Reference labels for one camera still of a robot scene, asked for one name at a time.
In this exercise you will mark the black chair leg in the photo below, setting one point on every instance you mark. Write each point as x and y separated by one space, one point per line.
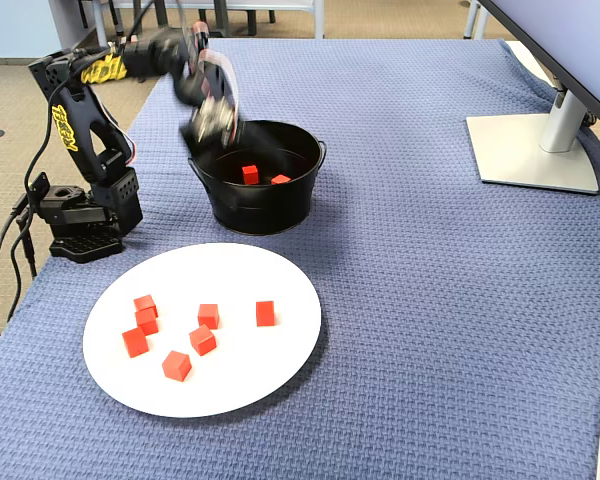
251 22
117 15

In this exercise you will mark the silver monitor stand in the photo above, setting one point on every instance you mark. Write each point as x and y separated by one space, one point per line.
530 160

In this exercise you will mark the white round plate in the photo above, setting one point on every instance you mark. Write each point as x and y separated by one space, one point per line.
260 370

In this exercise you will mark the black metal bucket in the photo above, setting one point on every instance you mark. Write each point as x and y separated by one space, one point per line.
260 210

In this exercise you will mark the white table frame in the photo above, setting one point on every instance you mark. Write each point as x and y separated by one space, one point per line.
319 22

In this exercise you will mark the white table leg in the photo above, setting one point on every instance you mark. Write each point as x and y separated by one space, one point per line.
103 25
472 22

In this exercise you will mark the blue woven tablecloth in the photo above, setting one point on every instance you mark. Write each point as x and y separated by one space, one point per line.
430 300

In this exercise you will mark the red cube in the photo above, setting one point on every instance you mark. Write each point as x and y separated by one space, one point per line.
176 366
250 175
208 316
265 314
280 179
145 303
202 340
135 343
147 323

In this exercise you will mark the small camera circuit board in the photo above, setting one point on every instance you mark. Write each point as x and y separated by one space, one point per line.
215 121

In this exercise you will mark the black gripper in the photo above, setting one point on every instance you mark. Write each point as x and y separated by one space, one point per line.
207 125

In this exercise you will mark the computer monitor screen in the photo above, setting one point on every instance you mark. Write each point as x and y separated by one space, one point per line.
580 40

